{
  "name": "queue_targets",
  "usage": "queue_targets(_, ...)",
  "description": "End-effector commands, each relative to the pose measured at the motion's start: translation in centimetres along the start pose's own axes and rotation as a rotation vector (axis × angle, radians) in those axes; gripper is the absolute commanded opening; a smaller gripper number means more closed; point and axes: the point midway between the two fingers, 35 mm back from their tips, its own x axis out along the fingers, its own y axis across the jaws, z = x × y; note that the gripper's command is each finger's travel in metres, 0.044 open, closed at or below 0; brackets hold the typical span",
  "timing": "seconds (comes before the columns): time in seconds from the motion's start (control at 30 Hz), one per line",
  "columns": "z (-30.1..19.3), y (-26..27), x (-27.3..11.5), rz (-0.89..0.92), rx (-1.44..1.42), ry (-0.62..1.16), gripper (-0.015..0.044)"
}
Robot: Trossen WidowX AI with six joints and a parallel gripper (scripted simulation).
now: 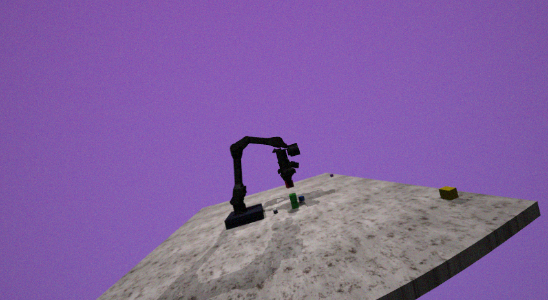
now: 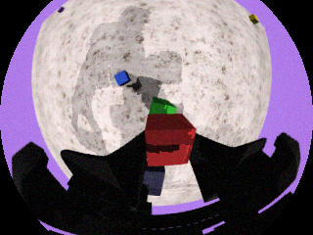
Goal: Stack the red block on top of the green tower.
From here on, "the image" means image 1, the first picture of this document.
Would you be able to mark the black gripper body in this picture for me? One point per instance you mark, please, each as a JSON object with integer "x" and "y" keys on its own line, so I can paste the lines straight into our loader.
{"x": 284, "y": 167}

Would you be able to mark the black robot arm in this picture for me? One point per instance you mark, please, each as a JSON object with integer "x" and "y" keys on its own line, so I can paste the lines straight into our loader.
{"x": 239, "y": 190}

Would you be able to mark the yellow cube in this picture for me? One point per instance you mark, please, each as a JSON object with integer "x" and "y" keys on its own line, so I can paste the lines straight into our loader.
{"x": 448, "y": 193}

